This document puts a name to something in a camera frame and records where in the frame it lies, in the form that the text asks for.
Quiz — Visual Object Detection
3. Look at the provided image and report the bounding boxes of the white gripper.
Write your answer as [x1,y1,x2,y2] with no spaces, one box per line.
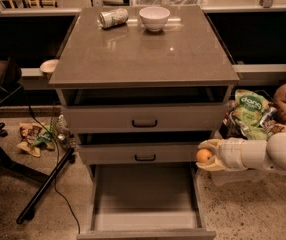
[196,138,246,171]

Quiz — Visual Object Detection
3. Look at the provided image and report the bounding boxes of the small orange fruit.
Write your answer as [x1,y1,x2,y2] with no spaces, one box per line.
[196,149,213,163]

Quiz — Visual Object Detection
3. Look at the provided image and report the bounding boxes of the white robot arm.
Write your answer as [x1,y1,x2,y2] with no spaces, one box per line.
[196,132,286,176]

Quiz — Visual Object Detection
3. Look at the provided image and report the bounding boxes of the middle grey drawer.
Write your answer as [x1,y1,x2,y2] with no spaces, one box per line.
[77,143,198,165]

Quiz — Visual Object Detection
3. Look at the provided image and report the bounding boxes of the bottom grey open drawer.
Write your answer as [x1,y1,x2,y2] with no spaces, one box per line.
[77,163,216,240]

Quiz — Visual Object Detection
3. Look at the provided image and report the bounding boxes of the grey drawer cabinet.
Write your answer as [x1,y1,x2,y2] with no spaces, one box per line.
[48,5,241,240]

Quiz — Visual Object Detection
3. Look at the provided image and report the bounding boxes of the top grey drawer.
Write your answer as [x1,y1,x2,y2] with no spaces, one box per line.
[62,104,226,134]

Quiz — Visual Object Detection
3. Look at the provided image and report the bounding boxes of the clear plastic storage bin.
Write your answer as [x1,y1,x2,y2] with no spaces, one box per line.
[211,169,267,186]

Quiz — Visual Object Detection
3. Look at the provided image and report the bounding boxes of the green dang chip bag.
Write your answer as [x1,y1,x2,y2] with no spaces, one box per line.
[232,89,269,140]

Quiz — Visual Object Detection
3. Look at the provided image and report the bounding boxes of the brown snack bag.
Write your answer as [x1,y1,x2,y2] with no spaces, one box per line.
[263,120,286,136]

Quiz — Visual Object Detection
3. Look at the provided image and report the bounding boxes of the white ceramic bowl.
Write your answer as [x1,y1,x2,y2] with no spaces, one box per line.
[139,6,170,32]

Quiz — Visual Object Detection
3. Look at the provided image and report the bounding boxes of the tipped soda can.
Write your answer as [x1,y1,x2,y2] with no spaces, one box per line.
[98,8,129,29]

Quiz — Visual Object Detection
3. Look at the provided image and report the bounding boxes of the snack bags on floor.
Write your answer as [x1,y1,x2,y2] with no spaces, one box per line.
[17,123,55,157]

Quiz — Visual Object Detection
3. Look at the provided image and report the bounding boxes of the small bowl on ledge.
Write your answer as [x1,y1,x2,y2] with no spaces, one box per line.
[40,59,59,74]

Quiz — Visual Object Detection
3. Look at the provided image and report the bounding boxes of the black stand legs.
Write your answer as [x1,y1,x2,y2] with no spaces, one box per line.
[0,83,75,224]

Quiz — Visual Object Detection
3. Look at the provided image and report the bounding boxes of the wire basket of snacks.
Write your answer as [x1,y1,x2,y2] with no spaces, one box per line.
[223,89,286,140]

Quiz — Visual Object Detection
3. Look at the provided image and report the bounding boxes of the small wire basket floor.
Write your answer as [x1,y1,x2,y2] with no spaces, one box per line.
[50,114,76,150]

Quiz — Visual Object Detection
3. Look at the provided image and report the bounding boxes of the black power cable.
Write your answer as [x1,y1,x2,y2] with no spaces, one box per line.
[22,90,81,235]

